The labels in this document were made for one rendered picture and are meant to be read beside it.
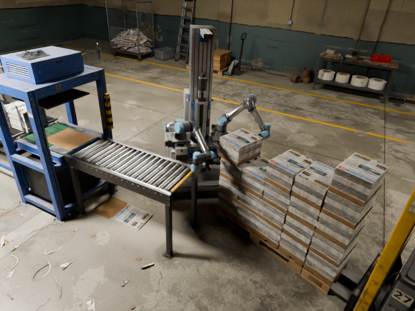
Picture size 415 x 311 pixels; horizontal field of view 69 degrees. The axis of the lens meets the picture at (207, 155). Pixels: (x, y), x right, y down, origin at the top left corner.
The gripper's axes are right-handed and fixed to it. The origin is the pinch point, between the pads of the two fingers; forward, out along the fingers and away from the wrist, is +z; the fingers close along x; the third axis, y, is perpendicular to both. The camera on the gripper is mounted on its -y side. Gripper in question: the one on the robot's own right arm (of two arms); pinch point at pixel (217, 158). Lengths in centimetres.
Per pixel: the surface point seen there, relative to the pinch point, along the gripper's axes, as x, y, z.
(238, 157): -20.9, 8.5, 8.0
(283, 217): -83, -29, 10
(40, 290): 32, -85, -184
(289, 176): -80, 16, 10
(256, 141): -22.3, 19.2, 33.7
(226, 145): -4.4, 14.8, 8.1
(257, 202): -53, -30, 9
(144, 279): -18, -85, -107
